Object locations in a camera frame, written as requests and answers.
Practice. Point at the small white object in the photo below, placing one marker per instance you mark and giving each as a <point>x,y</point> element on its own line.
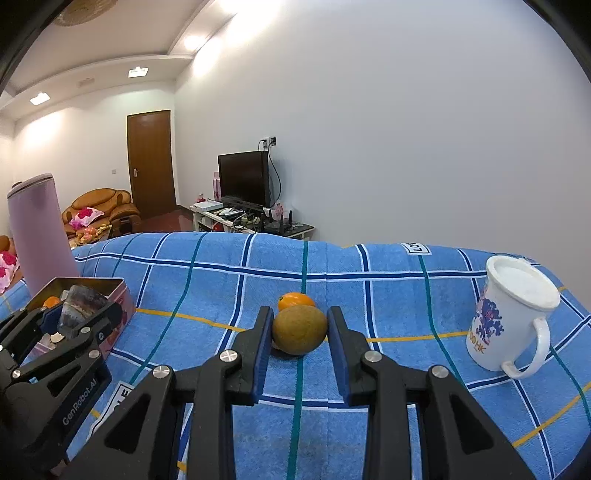
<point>56,338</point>

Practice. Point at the pink tin box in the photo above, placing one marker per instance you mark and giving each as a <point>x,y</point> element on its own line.
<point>117,304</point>

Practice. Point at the orange leather sofa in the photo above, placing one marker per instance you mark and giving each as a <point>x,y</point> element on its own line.
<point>115,203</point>

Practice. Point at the woven ceiling lamp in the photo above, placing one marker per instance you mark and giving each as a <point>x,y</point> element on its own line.
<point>76,17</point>

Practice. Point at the low coffee table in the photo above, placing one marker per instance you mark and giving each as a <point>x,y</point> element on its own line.
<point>92,234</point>

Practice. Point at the rectangular ceiling light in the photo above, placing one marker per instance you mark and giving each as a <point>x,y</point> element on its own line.
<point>138,72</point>
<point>39,98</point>

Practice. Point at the pink floral cushion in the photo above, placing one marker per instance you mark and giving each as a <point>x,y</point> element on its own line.
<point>8,272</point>
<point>87,217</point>

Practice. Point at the brown wooden door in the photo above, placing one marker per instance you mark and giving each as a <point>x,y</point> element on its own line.
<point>150,164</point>

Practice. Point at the small brown round fruit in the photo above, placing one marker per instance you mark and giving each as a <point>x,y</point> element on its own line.
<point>299,330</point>

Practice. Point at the pink tumbler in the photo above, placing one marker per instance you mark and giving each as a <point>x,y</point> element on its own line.
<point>39,230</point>

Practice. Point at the black television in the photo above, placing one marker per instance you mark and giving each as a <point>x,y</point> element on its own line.
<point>242,177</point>

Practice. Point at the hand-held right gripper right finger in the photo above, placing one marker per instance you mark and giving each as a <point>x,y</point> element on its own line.
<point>336,357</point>

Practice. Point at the white printed mug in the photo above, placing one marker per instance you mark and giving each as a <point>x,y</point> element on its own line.
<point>498,323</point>

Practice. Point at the white flat box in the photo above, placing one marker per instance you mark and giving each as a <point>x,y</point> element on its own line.
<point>207,205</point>

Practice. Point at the pink bottle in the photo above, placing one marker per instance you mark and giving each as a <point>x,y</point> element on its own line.
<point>216,183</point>

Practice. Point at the blue plaid blanket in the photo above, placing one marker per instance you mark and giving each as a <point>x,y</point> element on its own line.
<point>392,295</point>

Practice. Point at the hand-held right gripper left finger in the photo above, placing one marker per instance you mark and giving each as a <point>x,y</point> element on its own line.
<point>265,353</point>

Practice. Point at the wall socket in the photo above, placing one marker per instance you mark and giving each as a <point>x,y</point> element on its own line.
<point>269,142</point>

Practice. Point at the tv stand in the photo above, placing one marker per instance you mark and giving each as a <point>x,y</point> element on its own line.
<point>217,224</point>

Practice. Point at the black router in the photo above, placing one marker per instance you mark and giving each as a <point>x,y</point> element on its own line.
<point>288,224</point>

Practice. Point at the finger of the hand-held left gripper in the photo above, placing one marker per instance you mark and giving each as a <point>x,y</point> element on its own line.
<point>27,327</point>
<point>83,334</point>

